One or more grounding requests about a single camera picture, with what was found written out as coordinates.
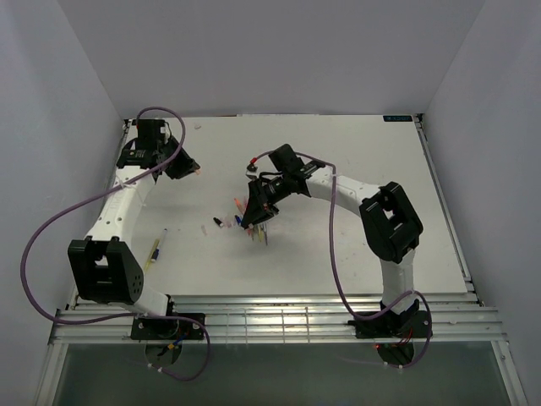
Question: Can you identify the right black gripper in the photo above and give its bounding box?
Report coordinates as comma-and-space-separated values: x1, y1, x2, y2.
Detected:
242, 173, 292, 228

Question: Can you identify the red pen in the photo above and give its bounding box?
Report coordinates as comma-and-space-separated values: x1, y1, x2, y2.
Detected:
233, 197, 248, 214

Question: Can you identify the black pen cap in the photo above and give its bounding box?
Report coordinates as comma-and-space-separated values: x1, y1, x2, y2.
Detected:
213, 217, 224, 228

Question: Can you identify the yellow green pen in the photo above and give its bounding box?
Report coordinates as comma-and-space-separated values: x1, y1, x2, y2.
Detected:
143, 239, 160, 272

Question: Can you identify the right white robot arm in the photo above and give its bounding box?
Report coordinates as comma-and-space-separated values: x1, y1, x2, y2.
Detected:
241, 144, 424, 337

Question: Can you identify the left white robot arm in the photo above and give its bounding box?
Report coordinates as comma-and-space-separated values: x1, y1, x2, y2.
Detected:
68, 118, 200, 338

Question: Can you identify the right blue corner label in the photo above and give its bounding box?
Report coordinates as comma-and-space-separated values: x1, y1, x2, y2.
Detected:
382, 115, 413, 123

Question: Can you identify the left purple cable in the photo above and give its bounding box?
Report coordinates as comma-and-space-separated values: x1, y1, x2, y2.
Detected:
20, 107, 211, 381

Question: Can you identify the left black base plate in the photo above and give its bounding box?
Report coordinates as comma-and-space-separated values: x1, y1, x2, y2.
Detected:
129, 312, 205, 341

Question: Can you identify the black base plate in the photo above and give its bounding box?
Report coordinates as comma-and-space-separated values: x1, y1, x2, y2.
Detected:
129, 312, 205, 341
347, 310, 432, 339

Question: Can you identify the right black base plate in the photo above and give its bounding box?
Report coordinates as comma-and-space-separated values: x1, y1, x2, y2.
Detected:
347, 310, 432, 339

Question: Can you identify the aluminium rail frame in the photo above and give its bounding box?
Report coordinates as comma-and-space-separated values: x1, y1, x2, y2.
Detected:
49, 293, 506, 345

